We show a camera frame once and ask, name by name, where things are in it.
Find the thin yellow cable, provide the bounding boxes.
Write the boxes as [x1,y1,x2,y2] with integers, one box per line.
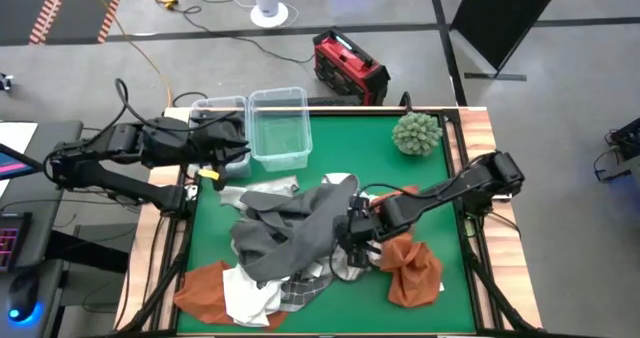
[82,0,174,108]

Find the black mat with orange stripes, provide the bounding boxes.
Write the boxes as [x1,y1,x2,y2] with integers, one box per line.
[0,0,129,47]

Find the green succulent in white pot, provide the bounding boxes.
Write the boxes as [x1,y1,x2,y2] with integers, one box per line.
[391,110,444,157]

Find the black floor cable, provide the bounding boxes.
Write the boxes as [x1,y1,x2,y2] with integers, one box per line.
[172,0,316,65]

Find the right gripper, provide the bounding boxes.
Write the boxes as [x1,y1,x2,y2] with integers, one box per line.
[337,195,390,270]

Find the dark grey towel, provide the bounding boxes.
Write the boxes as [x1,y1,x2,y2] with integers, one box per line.
[229,173,362,284]

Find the orange towel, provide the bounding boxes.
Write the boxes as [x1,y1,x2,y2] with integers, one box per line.
[173,260,290,332]
[370,184,445,309]

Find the red and black toolbox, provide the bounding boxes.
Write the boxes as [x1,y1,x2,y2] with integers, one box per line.
[312,27,392,107]

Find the black room divider panel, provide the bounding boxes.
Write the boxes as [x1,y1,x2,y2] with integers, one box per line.
[449,0,569,82]

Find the black-framed monitor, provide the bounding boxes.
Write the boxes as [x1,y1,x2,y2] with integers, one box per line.
[0,142,45,182]

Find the grey plaid towel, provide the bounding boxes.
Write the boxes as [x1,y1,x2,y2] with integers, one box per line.
[277,261,335,313]

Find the clear plastic bin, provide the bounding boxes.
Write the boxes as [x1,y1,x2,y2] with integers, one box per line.
[247,86,314,173]
[188,95,252,180]

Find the grey desk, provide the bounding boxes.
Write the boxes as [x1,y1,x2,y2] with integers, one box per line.
[0,120,85,338]

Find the white paper sheet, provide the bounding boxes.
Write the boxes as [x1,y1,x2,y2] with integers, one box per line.
[0,121,39,199]

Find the backlit keyboard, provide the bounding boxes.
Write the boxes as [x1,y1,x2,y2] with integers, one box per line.
[0,211,34,274]

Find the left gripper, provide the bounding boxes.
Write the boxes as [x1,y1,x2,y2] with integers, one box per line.
[189,111,252,178]

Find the black computer mouse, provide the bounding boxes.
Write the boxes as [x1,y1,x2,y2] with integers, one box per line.
[5,270,42,325]

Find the black device with cables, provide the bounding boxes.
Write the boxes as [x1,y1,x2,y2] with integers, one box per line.
[592,117,640,184]

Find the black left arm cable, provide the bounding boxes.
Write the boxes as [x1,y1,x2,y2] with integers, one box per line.
[113,77,241,134]

